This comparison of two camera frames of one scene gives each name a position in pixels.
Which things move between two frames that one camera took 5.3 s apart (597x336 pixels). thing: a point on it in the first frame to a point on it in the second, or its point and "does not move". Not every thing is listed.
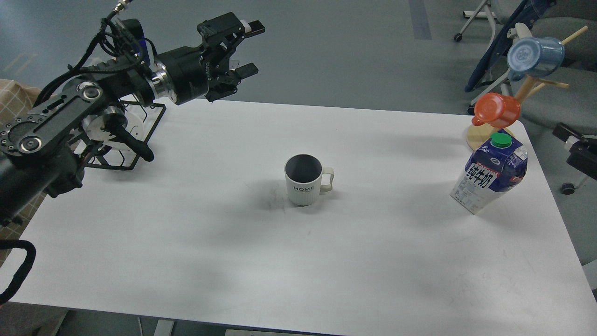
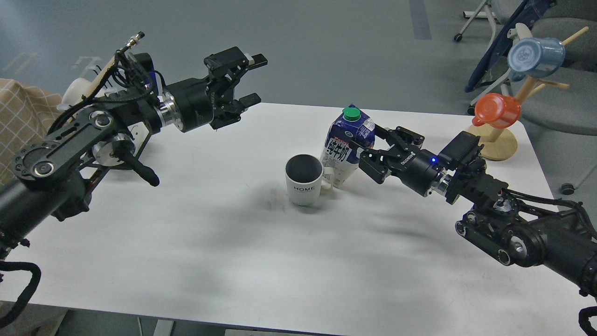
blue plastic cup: [536, 57] does not move
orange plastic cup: [495, 110] does not move
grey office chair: [576, 105] does not move
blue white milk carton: [493, 169] to [337, 154]
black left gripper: [204, 71] to [191, 103]
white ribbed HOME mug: [305, 179] does not move
